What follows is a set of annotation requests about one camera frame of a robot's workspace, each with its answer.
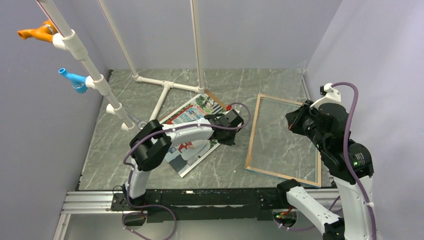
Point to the wooden frame backing board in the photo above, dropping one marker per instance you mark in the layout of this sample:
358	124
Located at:
194	109

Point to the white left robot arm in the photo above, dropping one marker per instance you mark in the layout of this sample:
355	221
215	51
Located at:
150	146

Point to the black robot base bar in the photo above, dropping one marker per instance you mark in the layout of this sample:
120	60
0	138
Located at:
160	205

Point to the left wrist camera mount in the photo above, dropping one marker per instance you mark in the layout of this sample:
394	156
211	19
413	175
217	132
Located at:
230	108

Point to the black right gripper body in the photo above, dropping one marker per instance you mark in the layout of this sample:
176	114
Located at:
306	125

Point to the wooden picture frame with glass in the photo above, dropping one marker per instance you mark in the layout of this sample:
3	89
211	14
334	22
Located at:
275	151

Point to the orange plastic hook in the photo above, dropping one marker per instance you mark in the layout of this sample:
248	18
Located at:
43	33

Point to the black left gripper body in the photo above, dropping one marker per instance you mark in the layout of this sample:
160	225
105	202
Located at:
229	139

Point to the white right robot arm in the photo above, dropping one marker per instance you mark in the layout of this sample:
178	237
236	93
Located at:
350	164

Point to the colourful photo poster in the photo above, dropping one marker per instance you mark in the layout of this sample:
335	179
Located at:
189	146

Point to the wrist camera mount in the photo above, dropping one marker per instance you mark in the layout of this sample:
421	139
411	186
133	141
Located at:
230	108
329	95

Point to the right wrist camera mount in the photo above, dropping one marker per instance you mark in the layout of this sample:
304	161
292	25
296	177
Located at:
329	95

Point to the blue plastic hook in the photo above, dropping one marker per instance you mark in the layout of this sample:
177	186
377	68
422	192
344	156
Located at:
78	82

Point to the aluminium rail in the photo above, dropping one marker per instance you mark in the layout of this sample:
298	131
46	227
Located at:
84	202

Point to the grey metal wrench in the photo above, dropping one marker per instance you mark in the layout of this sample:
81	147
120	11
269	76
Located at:
140	124

